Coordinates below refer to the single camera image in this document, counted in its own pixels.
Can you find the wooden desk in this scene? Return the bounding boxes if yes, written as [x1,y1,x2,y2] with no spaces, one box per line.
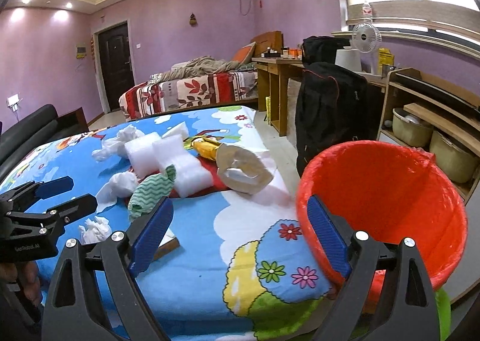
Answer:
[251,56,312,136]

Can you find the white plastic bag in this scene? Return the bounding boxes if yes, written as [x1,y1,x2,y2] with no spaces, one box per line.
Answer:
[92,126,145,162]

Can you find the green wavy striped cloth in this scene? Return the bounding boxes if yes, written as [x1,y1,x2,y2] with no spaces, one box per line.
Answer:
[127,164,177,220]

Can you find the white foam block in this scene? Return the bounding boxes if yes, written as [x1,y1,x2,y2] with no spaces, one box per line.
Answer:
[124,132,167,177]

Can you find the white crumpled tissue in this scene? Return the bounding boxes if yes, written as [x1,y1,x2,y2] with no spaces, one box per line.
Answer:
[97,172,139,210]
[78,215,112,245]

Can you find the black backpack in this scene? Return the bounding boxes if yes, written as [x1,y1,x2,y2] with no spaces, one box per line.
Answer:
[302,36,351,64]

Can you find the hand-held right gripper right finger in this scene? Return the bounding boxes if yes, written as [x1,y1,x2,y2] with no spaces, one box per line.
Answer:
[307,194,440,341]

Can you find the brown cardboard piece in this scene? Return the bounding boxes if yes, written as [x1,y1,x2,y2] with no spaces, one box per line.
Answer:
[154,230,180,261]

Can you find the large white foam sheet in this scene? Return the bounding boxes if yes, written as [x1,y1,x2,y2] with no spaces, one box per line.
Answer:
[152,137,214,198]

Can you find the black sofa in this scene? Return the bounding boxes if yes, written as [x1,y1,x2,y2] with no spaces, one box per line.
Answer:
[0,104,61,177]

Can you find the person's left hand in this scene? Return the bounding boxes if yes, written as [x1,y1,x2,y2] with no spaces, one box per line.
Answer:
[0,262,43,327]

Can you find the beige rumpled blanket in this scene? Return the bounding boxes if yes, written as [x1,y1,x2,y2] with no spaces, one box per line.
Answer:
[150,56,241,81]

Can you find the dark wooden side table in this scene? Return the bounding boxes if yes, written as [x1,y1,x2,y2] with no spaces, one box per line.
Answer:
[56,107,90,135]

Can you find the bed with floral bedding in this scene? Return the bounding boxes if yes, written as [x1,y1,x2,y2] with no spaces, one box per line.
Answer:
[119,56,260,122]

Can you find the large black bag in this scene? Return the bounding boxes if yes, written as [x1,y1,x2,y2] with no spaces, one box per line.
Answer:
[295,62,377,177]

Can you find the wooden shelf unit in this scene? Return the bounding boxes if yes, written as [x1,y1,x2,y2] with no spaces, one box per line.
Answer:
[377,67,480,201]

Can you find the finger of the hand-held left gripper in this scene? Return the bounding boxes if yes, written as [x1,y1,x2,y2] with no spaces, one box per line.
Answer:
[0,176,74,211]
[5,194,99,241]

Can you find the blue cartoon printed blanket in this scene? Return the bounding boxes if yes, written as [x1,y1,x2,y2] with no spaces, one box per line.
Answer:
[0,104,338,341]

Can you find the small white foam piece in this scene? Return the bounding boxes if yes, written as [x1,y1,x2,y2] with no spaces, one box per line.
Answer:
[161,126,190,141]

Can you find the wooden headboard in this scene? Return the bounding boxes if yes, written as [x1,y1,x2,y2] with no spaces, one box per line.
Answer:
[250,31,283,59]

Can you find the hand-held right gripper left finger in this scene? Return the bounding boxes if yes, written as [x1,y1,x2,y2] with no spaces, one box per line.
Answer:
[41,197,175,341]

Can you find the row of small bottles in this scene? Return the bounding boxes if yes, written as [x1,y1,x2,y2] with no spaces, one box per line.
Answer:
[260,47,302,61]

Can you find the red lined waste bin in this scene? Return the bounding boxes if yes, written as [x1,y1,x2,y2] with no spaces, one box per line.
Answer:
[295,141,469,341]

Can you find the white desk fan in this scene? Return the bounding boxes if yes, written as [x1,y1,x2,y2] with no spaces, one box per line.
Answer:
[352,22,382,74]

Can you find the beige lidded pot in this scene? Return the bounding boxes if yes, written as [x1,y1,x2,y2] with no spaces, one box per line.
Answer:
[392,108,434,147]
[429,130,480,183]

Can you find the dark brown door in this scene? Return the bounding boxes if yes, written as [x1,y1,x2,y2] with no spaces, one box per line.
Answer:
[97,22,132,113]

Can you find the yellow foil packet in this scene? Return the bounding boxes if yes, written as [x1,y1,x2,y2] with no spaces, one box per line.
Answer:
[184,135,226,162]

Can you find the orange pillow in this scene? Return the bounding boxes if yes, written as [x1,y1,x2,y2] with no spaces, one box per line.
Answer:
[230,41,257,64]

